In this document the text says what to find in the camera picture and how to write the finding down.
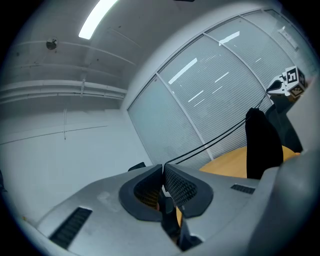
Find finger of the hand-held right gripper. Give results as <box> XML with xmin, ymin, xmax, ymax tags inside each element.
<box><xmin>266</xmin><ymin>76</ymin><xmax>286</xmax><ymax>94</ymax></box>

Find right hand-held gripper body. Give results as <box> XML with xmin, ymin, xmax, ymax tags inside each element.
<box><xmin>271</xmin><ymin>65</ymin><xmax>308</xmax><ymax>103</ymax></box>

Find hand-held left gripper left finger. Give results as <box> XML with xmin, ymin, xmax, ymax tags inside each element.
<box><xmin>118</xmin><ymin>163</ymin><xmax>165</xmax><ymax>223</ymax></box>

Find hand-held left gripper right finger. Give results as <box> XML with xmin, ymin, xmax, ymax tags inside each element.
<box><xmin>162</xmin><ymin>163</ymin><xmax>215</xmax><ymax>219</ymax></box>

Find black drawstring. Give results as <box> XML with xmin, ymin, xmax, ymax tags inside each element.
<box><xmin>167</xmin><ymin>115</ymin><xmax>251</xmax><ymax>165</ymax></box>
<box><xmin>255</xmin><ymin>91</ymin><xmax>270</xmax><ymax>110</ymax></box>

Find black office chair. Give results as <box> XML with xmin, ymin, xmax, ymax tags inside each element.
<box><xmin>127</xmin><ymin>161</ymin><xmax>147</xmax><ymax>172</ymax></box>

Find grey office chair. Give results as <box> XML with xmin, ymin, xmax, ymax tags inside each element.
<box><xmin>264</xmin><ymin>99</ymin><xmax>305</xmax><ymax>154</ymax></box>

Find glass partition with blinds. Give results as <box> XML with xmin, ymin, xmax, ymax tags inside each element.
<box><xmin>126</xmin><ymin>8</ymin><xmax>315</xmax><ymax>171</ymax></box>

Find white ceiling pipes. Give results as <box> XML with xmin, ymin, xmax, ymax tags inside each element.
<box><xmin>0</xmin><ymin>79</ymin><xmax>129</xmax><ymax>105</ymax></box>

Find round ceiling smoke detector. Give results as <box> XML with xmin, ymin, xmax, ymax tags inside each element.
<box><xmin>45</xmin><ymin>37</ymin><xmax>59</xmax><ymax>51</ymax></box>

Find long ceiling light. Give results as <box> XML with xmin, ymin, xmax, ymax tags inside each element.
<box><xmin>78</xmin><ymin>0</ymin><xmax>119</xmax><ymax>40</ymax></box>

